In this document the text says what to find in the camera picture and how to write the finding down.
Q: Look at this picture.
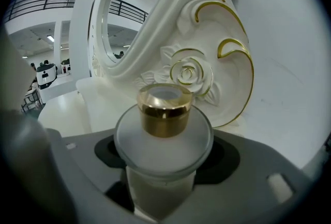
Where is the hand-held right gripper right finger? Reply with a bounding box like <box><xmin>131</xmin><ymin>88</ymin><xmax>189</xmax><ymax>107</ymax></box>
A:
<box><xmin>165</xmin><ymin>136</ymin><xmax>315</xmax><ymax>224</ymax></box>

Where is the black balcony railing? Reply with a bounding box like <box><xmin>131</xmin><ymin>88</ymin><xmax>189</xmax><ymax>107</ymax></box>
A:
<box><xmin>4</xmin><ymin>0</ymin><xmax>149</xmax><ymax>24</ymax></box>

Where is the person's white shirt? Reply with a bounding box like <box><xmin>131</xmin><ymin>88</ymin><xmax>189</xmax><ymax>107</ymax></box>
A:
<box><xmin>0</xmin><ymin>28</ymin><xmax>37</xmax><ymax>115</ymax></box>

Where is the frosted bottle with gold cap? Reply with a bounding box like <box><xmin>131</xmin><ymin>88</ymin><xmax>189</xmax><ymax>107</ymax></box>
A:
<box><xmin>113</xmin><ymin>83</ymin><xmax>215</xmax><ymax>220</ymax></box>

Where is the white dressing table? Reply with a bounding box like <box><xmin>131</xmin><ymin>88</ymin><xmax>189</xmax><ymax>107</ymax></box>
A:
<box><xmin>38</xmin><ymin>0</ymin><xmax>255</xmax><ymax>138</ymax></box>

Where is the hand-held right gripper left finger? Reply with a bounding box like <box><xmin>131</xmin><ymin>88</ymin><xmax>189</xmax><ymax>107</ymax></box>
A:
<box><xmin>46</xmin><ymin>128</ymin><xmax>145</xmax><ymax>224</ymax></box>

